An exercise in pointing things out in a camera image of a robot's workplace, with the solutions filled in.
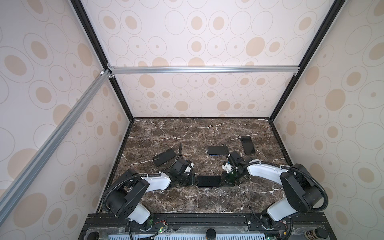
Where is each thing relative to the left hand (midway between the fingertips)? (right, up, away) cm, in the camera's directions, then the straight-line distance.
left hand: (202, 182), depth 85 cm
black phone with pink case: (+4, +1, 0) cm, 4 cm away
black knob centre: (+3, -14, -22) cm, 27 cm away
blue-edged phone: (+11, +17, +14) cm, 25 cm away
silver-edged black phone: (+33, +19, +18) cm, 42 cm away
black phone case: (-25, +12, +13) cm, 31 cm away
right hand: (+11, -2, +1) cm, 11 cm away
